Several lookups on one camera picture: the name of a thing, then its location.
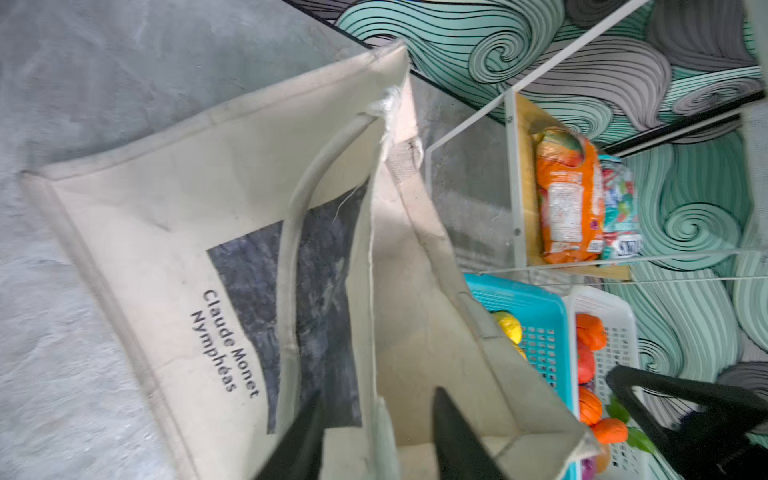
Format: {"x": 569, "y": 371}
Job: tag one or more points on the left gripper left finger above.
{"x": 299, "y": 453}

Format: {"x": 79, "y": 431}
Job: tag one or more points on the teal plastic basket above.
{"x": 540, "y": 336}

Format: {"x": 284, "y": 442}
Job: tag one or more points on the white plastic basket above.
{"x": 627, "y": 463}

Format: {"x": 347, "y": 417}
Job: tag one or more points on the red tomato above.
{"x": 586, "y": 365}

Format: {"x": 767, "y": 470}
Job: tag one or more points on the white wooden shelf rack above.
{"x": 521, "y": 114}

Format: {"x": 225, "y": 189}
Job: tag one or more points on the small yellow lemon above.
{"x": 510, "y": 325}

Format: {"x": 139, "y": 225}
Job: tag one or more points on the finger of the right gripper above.
{"x": 711, "y": 443}

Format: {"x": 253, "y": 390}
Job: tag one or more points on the orange candy bag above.
{"x": 570, "y": 193}

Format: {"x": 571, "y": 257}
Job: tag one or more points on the orange tangerine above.
{"x": 591, "y": 332}

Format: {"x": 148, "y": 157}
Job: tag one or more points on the beige canvas tote bag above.
{"x": 281, "y": 248}

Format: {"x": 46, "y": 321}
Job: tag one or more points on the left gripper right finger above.
{"x": 460, "y": 453}

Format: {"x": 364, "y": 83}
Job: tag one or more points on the green Fox's candy bag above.
{"x": 621, "y": 231}

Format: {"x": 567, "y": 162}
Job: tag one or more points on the small orange pumpkin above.
{"x": 590, "y": 407}

